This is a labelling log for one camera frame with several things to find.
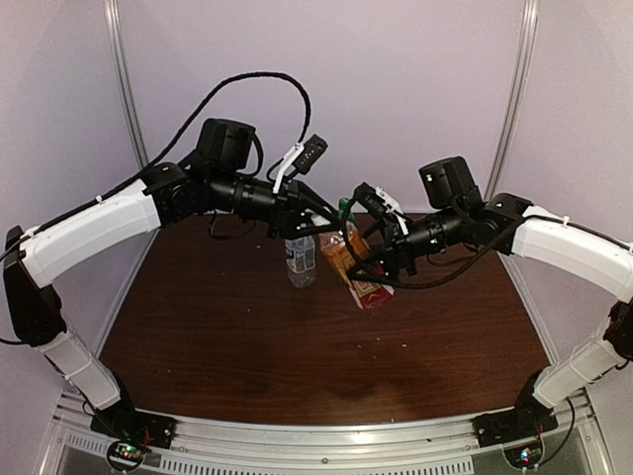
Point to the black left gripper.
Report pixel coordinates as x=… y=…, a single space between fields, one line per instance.
x=293 y=199

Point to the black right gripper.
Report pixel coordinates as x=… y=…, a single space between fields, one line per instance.
x=394 y=242

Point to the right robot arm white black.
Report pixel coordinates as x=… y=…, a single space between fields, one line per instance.
x=512 y=226

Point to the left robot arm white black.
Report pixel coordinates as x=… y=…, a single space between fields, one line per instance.
x=209 y=178

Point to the clear water bottle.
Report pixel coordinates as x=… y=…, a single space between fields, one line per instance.
x=301 y=261

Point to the green plastic bottle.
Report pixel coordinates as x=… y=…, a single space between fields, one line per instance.
x=344 y=209

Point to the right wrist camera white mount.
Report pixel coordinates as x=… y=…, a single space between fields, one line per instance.
x=381 y=206

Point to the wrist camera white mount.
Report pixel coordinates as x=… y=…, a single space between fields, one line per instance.
x=299 y=159
x=381 y=206

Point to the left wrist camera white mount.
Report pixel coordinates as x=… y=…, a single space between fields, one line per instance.
x=299 y=159

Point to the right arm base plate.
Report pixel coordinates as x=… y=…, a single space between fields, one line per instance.
x=512 y=425

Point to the front aluminium rail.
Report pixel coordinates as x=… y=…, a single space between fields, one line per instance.
x=439 y=446

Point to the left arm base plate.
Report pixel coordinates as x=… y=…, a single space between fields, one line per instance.
x=138 y=427

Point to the right aluminium frame post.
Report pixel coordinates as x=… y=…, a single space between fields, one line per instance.
x=523 y=59

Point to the aluminium frame post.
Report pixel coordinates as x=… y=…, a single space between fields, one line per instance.
x=523 y=59
x=124 y=80

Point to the left aluminium frame post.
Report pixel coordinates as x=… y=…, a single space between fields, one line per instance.
x=124 y=80

